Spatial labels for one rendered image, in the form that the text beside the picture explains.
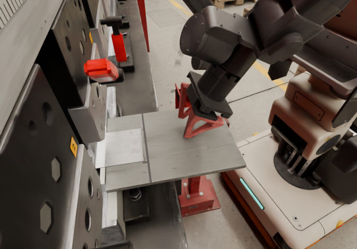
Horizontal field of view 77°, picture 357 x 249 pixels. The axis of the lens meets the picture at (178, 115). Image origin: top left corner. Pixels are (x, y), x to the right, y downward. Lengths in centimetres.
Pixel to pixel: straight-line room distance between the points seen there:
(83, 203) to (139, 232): 32
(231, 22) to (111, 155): 32
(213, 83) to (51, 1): 25
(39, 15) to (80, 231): 16
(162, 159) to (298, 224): 94
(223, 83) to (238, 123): 157
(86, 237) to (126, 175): 23
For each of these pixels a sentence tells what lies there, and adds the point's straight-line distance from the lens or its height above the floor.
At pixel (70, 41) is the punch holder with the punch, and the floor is 126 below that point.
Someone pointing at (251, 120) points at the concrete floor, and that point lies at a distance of 198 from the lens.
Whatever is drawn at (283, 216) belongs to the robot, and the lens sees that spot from 127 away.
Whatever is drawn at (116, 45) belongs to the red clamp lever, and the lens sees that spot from 50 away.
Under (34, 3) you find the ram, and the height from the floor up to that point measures 131.
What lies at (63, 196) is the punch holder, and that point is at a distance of 18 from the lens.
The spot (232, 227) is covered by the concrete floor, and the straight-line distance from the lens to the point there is 148.
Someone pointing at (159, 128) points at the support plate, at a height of 100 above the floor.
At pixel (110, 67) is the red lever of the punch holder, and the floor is 126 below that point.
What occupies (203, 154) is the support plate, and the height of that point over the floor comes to 100.
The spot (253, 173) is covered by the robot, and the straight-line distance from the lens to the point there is 133.
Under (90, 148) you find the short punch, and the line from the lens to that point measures 40.
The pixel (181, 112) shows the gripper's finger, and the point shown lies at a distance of 47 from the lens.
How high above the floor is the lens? 137
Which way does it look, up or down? 45 degrees down
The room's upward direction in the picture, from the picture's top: straight up
